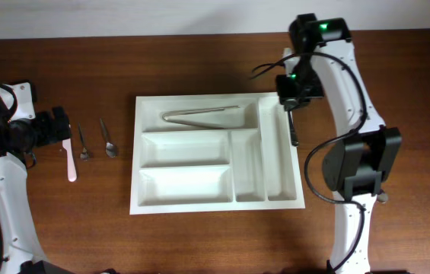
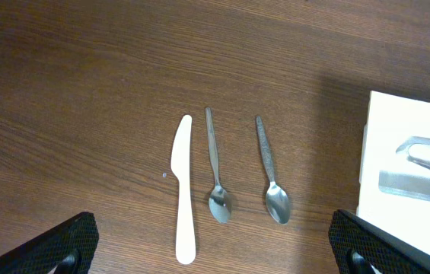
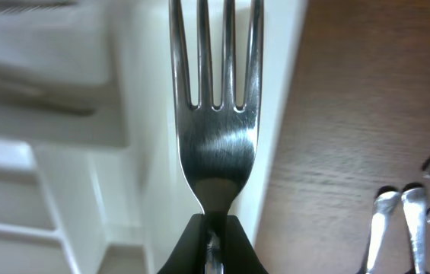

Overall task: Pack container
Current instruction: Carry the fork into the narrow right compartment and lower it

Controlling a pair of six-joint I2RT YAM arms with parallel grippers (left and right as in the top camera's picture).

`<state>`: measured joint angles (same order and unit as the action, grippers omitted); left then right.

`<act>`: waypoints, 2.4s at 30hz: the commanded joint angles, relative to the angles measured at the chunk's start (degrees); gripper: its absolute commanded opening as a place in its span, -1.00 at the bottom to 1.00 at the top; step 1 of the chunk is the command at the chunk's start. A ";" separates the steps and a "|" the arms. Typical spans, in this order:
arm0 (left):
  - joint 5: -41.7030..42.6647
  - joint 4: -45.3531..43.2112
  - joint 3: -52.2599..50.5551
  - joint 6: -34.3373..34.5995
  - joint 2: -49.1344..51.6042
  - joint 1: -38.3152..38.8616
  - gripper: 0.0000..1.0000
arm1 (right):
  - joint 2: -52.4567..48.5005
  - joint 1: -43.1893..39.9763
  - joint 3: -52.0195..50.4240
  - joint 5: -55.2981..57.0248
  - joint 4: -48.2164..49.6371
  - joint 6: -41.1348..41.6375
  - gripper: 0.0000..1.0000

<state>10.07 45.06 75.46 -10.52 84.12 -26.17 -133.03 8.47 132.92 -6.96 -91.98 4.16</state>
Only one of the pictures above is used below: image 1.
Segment small thin teaspoon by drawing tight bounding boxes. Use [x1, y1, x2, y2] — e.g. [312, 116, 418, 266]
[78, 123, 91, 161]

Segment steel tongs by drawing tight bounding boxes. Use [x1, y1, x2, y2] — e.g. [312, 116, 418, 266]
[161, 105, 240, 129]

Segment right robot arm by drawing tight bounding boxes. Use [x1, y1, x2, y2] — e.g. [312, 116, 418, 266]
[276, 14, 402, 273]

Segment white cutlery tray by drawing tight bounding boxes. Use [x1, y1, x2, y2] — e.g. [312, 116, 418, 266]
[129, 93, 305, 215]

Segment small steel teaspoon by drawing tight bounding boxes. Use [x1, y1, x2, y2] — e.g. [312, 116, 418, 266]
[100, 119, 119, 158]

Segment large steel spoon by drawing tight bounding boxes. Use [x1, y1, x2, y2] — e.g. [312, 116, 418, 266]
[377, 193, 389, 203]

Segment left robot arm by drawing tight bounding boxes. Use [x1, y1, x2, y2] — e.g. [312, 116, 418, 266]
[0, 80, 78, 274]

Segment steel fork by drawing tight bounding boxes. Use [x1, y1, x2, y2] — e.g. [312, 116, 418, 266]
[287, 111, 299, 147]

